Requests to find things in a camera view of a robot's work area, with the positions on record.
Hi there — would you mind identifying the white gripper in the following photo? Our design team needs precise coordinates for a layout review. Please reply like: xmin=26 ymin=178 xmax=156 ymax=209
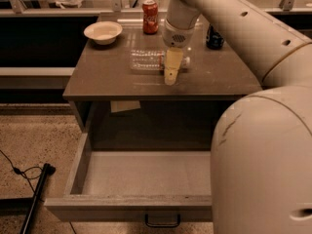
xmin=162 ymin=19 xmax=194 ymax=86

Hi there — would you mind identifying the clear plastic water bottle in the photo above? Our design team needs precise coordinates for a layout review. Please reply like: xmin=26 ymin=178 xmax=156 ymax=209
xmin=130 ymin=49 xmax=191 ymax=72

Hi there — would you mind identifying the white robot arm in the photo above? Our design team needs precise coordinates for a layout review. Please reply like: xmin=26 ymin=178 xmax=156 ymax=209
xmin=164 ymin=0 xmax=312 ymax=234

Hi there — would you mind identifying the grey cabinet with counter top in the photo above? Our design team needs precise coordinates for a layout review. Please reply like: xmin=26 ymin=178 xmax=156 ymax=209
xmin=63 ymin=13 xmax=260 ymax=151

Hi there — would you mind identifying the open grey top drawer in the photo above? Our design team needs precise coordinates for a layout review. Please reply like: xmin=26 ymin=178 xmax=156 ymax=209
xmin=45 ymin=133 xmax=212 ymax=222

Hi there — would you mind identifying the blue pepsi can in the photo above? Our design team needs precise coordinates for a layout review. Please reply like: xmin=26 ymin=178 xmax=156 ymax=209
xmin=206 ymin=24 xmax=224 ymax=50

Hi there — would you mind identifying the red soda can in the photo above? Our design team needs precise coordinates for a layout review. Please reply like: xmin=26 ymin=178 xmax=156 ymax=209
xmin=142 ymin=0 xmax=158 ymax=34

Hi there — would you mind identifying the white bowl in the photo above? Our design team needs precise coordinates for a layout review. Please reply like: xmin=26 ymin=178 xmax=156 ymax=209
xmin=84 ymin=21 xmax=123 ymax=45

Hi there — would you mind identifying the metal railing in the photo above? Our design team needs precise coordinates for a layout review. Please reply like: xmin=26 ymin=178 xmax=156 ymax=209
xmin=0 ymin=0 xmax=312 ymax=18

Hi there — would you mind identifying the black tripod leg left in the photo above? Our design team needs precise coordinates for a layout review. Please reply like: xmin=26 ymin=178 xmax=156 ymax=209
xmin=19 ymin=163 xmax=56 ymax=234

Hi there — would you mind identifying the black drawer handle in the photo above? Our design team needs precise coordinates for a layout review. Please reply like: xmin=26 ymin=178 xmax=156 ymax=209
xmin=144 ymin=214 xmax=181 ymax=228

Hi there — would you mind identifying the black cable on floor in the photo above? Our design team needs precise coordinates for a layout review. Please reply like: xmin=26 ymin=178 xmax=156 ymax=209
xmin=0 ymin=149 xmax=45 ymax=203

